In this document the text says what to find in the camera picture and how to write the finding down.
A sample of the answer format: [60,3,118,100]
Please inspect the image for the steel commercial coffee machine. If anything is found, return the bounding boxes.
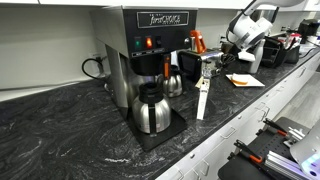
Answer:
[89,5,199,153]

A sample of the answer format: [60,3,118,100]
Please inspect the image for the white bread slice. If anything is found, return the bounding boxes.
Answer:
[231,72,250,86]

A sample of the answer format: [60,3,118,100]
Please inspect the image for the black countertop appliance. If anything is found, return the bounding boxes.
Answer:
[297,18,320,45]

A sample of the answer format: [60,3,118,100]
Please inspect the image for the white paper carton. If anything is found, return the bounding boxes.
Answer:
[195,76,212,121]

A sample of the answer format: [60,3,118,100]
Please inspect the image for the black desk organizer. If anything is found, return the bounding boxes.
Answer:
[260,35,288,70]

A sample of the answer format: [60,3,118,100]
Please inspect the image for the silver cabinet door handle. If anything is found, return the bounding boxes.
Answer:
[262,105,272,122]

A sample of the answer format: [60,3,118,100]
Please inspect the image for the white square plate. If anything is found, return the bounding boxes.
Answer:
[225,73,266,89]

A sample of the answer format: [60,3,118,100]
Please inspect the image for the black coffee machine cord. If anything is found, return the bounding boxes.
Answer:
[81,55,109,81]

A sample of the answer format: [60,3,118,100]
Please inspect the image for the black tool cart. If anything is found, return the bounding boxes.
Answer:
[217,116,320,180]

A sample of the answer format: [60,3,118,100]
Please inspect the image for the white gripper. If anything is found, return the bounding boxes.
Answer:
[220,49,257,68]

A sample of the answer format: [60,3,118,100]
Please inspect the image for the steel coffee carafe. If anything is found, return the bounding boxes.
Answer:
[162,64,184,99]
[131,82,172,137]

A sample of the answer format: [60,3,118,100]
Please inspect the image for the black clamp orange handle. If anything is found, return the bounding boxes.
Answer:
[232,139,265,165]
[262,117,289,138]

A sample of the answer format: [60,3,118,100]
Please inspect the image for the aluminium extrusion bars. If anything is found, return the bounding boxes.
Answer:
[264,149,313,180]

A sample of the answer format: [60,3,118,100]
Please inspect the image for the silver metal water bottle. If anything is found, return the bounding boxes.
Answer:
[248,39,267,75]

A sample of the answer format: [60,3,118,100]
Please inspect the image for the chrome and black toaster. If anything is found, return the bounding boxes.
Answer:
[177,48,225,83]

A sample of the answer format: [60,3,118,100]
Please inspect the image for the clear glass jar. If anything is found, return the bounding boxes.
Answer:
[201,59,215,80]

